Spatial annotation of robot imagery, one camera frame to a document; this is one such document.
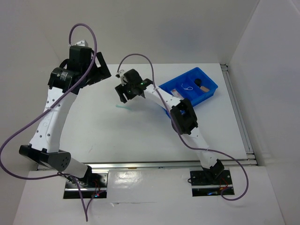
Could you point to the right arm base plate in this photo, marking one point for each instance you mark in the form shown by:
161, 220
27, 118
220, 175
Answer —
202, 186

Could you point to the beige foundation bottle black cap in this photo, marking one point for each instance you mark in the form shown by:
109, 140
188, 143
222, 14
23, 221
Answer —
204, 89

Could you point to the mint green makeup spatula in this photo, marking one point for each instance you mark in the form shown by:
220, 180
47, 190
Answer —
123, 107

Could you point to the aluminium rail front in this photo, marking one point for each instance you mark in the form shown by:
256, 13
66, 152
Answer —
189, 164

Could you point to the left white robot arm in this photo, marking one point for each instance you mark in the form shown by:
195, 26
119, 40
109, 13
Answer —
44, 147

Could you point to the aluminium rail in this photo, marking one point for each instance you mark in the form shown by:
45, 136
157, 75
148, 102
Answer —
189, 164
239, 118

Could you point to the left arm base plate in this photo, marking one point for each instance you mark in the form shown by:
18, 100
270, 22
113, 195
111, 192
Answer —
97, 188

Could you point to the blue compartment organizer tray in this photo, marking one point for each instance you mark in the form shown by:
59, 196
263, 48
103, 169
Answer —
196, 96

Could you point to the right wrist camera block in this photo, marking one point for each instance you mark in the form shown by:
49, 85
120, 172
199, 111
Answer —
120, 75

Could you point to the purple eyelash curler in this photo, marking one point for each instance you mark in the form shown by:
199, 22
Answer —
189, 88

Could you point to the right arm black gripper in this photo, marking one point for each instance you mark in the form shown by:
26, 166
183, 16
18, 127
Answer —
121, 89

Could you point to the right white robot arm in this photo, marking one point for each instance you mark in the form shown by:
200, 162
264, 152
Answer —
180, 111

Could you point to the clear pink makeup packet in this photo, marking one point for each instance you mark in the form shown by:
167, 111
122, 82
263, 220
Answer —
176, 94

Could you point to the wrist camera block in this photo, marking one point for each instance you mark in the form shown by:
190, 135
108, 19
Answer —
120, 75
82, 43

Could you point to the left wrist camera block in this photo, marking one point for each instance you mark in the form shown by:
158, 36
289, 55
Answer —
82, 43

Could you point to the black round compact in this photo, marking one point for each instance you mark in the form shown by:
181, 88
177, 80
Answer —
198, 82

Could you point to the aluminium rail right side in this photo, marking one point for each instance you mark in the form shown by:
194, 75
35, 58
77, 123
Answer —
239, 118

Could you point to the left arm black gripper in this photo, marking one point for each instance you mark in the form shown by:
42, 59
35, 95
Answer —
101, 72

